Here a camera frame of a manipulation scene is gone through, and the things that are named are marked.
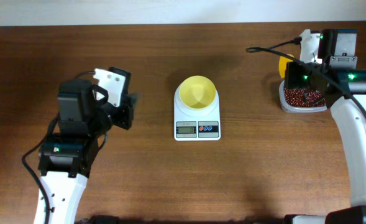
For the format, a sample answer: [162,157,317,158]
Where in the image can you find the yellow plastic measuring scoop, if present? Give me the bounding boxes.
[278,56,292,78]

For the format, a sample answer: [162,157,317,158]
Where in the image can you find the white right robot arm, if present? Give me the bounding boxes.
[284,29,366,223]

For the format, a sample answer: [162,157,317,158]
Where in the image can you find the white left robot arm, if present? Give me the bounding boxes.
[34,79,137,223]

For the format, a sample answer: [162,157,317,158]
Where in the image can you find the white digital kitchen scale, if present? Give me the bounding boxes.
[173,84,221,141]

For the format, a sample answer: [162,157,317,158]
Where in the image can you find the yellow plastic bowl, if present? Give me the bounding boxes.
[178,75,216,109]

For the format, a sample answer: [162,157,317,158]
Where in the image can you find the red beans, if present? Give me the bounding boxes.
[283,88,326,108]

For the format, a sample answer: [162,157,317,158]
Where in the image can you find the clear plastic bean container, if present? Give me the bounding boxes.
[279,81,327,114]

